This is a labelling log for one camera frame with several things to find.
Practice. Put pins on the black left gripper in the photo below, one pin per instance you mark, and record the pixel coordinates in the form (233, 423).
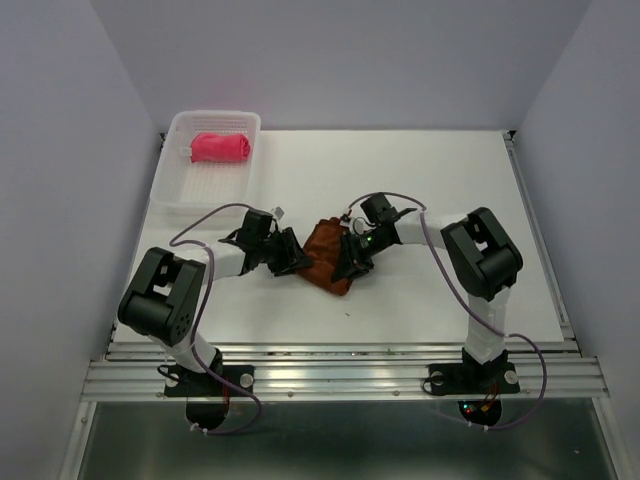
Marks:
(293, 253)

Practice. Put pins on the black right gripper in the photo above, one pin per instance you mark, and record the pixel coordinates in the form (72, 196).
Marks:
(350, 261)

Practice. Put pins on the brown microfibre towel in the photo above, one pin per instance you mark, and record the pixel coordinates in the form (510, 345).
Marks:
(323, 248)

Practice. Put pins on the pink microfibre towel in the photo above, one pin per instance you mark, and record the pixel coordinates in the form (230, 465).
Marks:
(217, 148)

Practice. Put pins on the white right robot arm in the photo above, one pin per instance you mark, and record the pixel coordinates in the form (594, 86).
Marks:
(477, 258)

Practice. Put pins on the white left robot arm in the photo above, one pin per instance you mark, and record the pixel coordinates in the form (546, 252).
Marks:
(167, 295)

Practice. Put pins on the white plastic basket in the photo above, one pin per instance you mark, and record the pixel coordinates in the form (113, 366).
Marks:
(182, 186)

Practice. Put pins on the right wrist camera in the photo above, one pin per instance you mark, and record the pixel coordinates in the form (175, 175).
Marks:
(358, 225)

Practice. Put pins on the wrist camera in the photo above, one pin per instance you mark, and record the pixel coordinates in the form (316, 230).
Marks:
(358, 225)
(278, 213)

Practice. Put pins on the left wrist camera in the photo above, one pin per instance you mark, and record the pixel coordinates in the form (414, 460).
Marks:
(278, 213)

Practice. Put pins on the aluminium front mounting rail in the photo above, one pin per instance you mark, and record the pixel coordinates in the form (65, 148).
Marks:
(342, 372)

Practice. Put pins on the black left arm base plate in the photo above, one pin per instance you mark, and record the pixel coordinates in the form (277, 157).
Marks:
(183, 383)

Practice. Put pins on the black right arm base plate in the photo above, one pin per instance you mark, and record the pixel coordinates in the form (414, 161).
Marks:
(467, 379)

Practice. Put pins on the aluminium table edge rail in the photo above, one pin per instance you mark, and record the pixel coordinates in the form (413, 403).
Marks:
(547, 267)

